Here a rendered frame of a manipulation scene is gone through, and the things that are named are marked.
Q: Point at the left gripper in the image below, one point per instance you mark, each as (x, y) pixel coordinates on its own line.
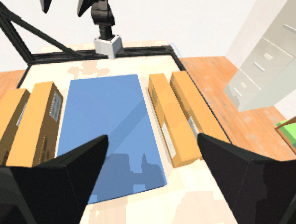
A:
(83, 5)

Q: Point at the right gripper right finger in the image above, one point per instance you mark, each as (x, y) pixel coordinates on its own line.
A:
(257, 189)

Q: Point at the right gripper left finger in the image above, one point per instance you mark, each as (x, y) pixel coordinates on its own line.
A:
(58, 190)

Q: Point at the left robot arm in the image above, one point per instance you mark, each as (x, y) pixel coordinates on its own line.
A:
(101, 12)

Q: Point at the blue flat platform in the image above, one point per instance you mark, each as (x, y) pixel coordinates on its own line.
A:
(114, 106)

